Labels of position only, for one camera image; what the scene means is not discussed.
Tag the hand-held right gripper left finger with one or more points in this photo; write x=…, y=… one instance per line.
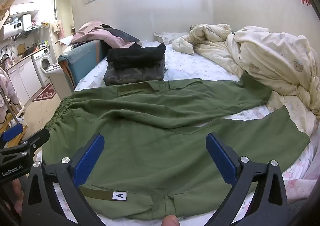
x=90, y=158

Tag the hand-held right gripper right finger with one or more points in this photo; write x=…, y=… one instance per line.
x=221, y=158

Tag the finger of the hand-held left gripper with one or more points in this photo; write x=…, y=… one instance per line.
x=37, y=139
x=11, y=132

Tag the green pants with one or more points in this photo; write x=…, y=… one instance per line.
x=160, y=140

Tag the camouflage folded pants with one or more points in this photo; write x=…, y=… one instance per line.
x=132, y=74

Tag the black folded pants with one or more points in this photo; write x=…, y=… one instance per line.
x=137, y=54

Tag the person's left hand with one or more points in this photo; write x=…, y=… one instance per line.
x=17, y=192

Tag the person's right hand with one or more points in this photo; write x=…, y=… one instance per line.
x=171, y=221

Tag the red patterned rug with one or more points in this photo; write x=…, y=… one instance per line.
x=46, y=93

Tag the pink quilted garment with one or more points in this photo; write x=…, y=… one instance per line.
x=3, y=85

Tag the white kitchen cabinet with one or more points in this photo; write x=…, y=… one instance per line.
x=22, y=75

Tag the rice cooker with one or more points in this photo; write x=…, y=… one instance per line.
x=6, y=60

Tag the white washing machine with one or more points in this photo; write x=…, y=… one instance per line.
x=45, y=64

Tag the floral bed sheet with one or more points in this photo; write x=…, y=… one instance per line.
x=190, y=65

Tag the white water heater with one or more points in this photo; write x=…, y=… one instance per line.
x=15, y=27

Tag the range hood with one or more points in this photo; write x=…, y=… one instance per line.
x=32, y=28

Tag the pink hanging towel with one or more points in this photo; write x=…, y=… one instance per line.
x=59, y=28

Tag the cream bear-print quilt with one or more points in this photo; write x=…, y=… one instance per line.
x=275, y=55

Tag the pink clothing pile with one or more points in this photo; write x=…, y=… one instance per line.
x=90, y=33

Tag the dark grey cloth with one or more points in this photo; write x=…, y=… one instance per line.
x=120, y=33

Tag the floral pillow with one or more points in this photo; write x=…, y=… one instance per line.
x=170, y=37

